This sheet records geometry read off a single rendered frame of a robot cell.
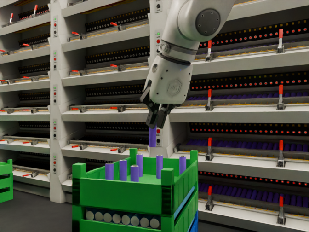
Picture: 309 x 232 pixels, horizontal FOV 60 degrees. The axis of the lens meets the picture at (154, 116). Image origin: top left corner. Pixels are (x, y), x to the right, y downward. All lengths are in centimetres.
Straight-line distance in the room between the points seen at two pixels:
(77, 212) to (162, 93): 30
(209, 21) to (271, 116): 60
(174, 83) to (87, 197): 30
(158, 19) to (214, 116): 50
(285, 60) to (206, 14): 60
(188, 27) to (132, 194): 32
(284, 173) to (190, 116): 41
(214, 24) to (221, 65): 60
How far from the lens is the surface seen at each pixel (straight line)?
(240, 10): 114
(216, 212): 115
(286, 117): 104
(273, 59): 106
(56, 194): 171
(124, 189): 51
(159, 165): 74
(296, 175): 106
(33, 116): 184
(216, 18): 52
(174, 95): 62
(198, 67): 114
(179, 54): 58
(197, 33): 51
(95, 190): 53
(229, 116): 108
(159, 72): 58
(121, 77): 134
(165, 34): 60
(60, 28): 171
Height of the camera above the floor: 49
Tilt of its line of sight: level
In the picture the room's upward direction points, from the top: straight up
